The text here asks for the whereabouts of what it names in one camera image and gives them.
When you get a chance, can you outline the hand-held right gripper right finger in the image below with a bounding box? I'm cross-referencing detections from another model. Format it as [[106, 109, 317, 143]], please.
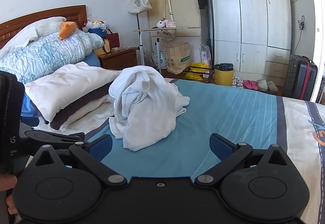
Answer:
[[194, 133, 292, 189]]

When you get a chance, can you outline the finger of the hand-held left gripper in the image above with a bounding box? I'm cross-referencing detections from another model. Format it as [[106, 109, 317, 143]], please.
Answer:
[[20, 122, 86, 156]]

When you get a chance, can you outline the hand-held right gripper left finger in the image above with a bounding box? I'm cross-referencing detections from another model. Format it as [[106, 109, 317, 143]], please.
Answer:
[[30, 135, 128, 189]]

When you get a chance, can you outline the white t-shirt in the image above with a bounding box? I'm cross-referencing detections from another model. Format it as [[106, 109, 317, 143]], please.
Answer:
[[109, 65, 190, 151]]

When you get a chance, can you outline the beige shoulder bag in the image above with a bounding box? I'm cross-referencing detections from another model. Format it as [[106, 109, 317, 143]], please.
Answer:
[[161, 0, 177, 42]]

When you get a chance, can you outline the black metal clothes rack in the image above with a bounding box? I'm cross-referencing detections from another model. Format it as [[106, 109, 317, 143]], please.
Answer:
[[132, 0, 215, 83]]

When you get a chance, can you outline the person's left hand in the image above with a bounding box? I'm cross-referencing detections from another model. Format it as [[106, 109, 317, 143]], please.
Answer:
[[0, 173, 18, 215]]

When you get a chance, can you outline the blue and white bed sheet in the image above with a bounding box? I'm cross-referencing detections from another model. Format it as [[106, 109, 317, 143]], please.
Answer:
[[20, 69, 325, 185]]

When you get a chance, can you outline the cream blanket with brown stripe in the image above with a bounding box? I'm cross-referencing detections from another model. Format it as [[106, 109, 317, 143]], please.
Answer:
[[25, 61, 122, 130]]

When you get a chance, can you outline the light blue quilt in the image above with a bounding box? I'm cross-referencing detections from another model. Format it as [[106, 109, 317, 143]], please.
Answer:
[[0, 32, 104, 85]]

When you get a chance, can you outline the yellow trash bin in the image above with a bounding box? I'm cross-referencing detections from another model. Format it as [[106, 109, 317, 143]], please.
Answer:
[[214, 63, 234, 86]]

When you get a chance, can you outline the black bin liner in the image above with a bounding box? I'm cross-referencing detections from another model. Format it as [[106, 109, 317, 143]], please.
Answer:
[[214, 63, 234, 71]]

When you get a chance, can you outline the yellow plastic bag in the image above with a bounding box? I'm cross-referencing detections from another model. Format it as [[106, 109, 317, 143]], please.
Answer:
[[184, 62, 211, 81]]

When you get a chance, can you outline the blue pillow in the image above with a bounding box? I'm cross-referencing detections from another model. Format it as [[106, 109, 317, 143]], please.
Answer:
[[84, 52, 101, 68]]

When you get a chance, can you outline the wooden nightstand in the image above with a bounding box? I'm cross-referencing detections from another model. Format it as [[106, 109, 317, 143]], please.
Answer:
[[98, 47, 139, 71]]

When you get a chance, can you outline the white plastic package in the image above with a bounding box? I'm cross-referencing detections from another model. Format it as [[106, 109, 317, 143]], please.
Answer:
[[199, 44, 211, 65]]

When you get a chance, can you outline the brown paper bag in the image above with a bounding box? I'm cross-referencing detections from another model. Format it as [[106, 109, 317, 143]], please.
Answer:
[[164, 41, 191, 74]]

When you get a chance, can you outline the orange plush toy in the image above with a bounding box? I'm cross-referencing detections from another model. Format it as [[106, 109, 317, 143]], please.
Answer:
[[59, 21, 77, 41]]

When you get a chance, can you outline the white printed plastic bag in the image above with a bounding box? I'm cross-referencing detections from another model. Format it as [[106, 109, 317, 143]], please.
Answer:
[[152, 51, 167, 69]]

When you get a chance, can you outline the black suitcase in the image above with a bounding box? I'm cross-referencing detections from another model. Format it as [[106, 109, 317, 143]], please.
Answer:
[[283, 54, 318, 100]]

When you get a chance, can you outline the red paper bag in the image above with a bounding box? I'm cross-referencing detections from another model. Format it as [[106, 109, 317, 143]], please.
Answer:
[[105, 32, 120, 49]]

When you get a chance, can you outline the wooden headboard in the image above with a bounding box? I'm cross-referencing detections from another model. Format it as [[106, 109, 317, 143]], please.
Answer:
[[0, 5, 87, 49]]

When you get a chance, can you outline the white side table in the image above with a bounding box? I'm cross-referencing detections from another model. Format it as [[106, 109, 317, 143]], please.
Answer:
[[132, 26, 201, 73]]

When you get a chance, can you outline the white wardrobe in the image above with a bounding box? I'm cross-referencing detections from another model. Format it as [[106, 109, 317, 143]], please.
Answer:
[[142, 0, 318, 87]]

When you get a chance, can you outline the white tote bag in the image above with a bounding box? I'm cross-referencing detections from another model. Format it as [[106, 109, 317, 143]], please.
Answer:
[[127, 0, 153, 15]]

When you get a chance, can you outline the black charger cable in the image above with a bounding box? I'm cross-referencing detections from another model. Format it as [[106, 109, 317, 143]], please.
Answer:
[[295, 15, 306, 57]]

